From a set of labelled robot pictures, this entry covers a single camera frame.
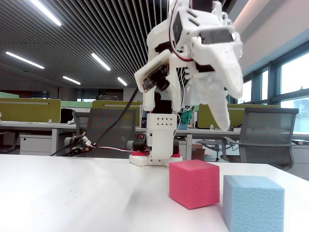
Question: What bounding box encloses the white drawer pedestal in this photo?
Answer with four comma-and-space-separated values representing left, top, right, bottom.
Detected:
19, 134, 53, 156

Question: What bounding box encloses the red white black servo wire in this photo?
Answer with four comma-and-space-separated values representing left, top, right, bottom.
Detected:
93, 144, 136, 153

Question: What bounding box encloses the red foam cube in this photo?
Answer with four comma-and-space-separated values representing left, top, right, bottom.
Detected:
169, 159, 221, 210

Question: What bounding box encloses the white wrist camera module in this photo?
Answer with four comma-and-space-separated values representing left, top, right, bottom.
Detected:
134, 52, 171, 94

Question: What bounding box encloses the teal figurine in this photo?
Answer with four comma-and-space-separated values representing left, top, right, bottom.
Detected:
180, 105, 196, 126

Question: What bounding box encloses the gripper servo wire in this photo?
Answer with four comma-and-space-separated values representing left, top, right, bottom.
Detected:
169, 13, 194, 63

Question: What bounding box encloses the brown cardboard box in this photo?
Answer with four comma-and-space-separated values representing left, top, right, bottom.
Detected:
192, 144, 206, 161

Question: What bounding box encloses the black cable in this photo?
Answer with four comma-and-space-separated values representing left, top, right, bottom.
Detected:
50, 88, 140, 157

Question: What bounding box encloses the white spiral cable wrap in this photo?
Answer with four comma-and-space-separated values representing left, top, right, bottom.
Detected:
217, 11, 234, 26

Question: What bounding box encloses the grey mesh office chair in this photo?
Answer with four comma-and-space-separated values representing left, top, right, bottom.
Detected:
64, 108, 138, 159
221, 107, 300, 171

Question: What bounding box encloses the small controller circuit board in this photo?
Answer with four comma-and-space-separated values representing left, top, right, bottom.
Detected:
72, 134, 94, 153

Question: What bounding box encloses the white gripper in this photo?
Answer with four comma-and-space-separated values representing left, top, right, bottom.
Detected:
171, 0, 244, 99

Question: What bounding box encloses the blue foam cube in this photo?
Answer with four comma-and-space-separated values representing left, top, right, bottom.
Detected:
222, 174, 285, 232

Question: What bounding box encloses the olive green desk partition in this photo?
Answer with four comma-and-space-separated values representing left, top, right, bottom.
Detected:
0, 98, 62, 124
198, 103, 282, 129
92, 100, 145, 128

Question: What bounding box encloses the black bag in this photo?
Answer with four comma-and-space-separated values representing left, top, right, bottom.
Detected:
60, 108, 74, 124

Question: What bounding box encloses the white office desk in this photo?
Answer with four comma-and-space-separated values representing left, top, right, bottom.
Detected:
0, 120, 78, 157
135, 127, 309, 160

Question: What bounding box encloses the white fixed gripper finger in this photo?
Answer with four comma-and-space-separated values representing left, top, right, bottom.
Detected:
192, 78, 231, 132

